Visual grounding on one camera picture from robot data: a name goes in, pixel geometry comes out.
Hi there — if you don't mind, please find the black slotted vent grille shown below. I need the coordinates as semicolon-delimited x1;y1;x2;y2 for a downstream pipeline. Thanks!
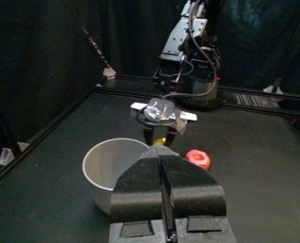
234;92;283;110

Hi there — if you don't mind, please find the black frame side rail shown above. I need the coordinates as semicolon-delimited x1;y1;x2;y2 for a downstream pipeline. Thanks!
0;86;99;192

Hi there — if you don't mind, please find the slanted frame brace rod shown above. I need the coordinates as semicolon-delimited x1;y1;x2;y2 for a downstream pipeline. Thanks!
78;25;114;70

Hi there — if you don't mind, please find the red toy fruit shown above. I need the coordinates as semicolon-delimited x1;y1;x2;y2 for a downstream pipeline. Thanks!
185;149;213;172

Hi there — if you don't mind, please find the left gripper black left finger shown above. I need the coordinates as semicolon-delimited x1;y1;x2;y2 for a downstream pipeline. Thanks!
110;145;165;224

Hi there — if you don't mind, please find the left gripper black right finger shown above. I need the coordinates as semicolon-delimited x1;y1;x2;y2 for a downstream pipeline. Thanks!
158;145;229;222

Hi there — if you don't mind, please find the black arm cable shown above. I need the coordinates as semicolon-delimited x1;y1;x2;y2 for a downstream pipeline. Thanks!
162;15;221;101

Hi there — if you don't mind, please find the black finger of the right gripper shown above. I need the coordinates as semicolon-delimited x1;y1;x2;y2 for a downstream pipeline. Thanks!
141;123;156;147
162;125;180;148

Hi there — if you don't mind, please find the yellow toy banana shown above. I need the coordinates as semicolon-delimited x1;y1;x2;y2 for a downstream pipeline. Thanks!
152;137;168;147

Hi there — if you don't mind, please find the black frame back rail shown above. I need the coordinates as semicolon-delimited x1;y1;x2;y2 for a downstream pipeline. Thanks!
93;74;300;122

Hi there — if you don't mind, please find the white frame corner bracket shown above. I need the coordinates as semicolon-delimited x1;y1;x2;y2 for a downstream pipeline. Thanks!
262;84;287;95
17;141;31;153
102;66;117;81
0;147;15;167

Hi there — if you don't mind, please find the black frame upright post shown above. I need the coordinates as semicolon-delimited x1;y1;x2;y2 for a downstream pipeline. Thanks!
273;0;300;88

